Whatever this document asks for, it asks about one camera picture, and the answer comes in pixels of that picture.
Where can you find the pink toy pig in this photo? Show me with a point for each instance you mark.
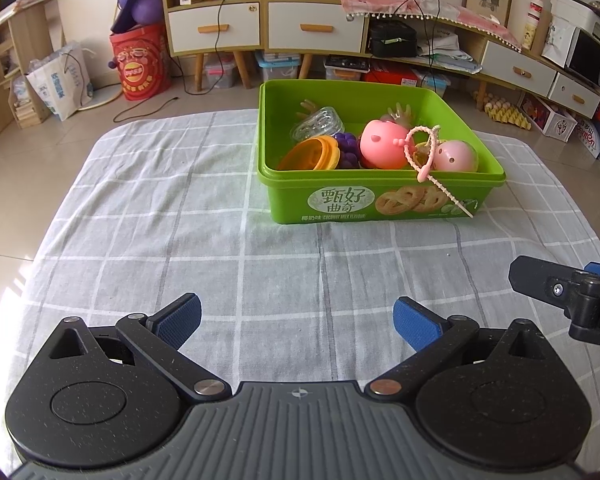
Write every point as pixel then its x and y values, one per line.
pixel 380 145

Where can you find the clear plastic case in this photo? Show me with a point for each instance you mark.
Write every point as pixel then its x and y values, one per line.
pixel 320 122

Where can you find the yellow egg tray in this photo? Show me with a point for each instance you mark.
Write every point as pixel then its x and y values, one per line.
pixel 510 115

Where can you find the red white tall tube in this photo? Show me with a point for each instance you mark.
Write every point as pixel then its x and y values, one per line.
pixel 535 5

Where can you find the dark lid storage bin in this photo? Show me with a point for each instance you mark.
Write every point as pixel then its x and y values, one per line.
pixel 347 67

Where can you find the tan rubber hand toy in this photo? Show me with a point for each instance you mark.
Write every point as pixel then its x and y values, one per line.
pixel 400 115
pixel 308 107

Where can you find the wooden sideboard cabinet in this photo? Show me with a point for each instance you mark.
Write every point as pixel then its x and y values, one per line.
pixel 263 25

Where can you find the pile of folded papers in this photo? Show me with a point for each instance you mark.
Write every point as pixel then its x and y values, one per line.
pixel 450 52

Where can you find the purple plush toy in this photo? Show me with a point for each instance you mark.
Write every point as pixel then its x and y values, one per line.
pixel 147 5

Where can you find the pink capsule ball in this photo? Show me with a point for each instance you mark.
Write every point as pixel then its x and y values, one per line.
pixel 455 155

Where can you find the white printed carton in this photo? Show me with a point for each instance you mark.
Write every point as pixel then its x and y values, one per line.
pixel 555 122

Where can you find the white shopping bag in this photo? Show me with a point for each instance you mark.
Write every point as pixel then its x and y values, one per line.
pixel 60 85

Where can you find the microwave oven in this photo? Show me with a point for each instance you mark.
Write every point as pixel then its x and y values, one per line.
pixel 587 57

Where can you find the wooden bookshelf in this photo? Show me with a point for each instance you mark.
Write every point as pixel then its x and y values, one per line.
pixel 25 30

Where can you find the orange toy pumpkin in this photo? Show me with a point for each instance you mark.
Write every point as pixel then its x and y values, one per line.
pixel 310 155

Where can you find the green plastic box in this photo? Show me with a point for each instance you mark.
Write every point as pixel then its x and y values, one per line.
pixel 290 195

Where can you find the black bag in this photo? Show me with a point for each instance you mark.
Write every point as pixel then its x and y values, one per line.
pixel 392 40

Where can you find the red printed bucket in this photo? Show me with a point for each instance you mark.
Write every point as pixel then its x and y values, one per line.
pixel 140 67

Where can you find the clear storage bin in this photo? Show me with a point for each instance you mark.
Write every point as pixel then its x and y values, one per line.
pixel 435 85
pixel 222 72

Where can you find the red cardboard box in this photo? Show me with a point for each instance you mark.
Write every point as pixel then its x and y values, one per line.
pixel 390 75

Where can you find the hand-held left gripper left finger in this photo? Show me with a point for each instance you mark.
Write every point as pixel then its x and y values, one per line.
pixel 180 317

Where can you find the purple toy grapes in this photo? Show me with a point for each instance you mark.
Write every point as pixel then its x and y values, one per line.
pixel 347 147

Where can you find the white drawer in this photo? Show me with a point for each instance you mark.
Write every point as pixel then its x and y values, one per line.
pixel 190 30
pixel 500 62
pixel 290 20
pixel 562 90

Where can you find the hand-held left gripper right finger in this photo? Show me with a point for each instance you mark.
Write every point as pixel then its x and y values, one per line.
pixel 415 325

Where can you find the blue lid storage bin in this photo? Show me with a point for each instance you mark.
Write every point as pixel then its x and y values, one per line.
pixel 277 66

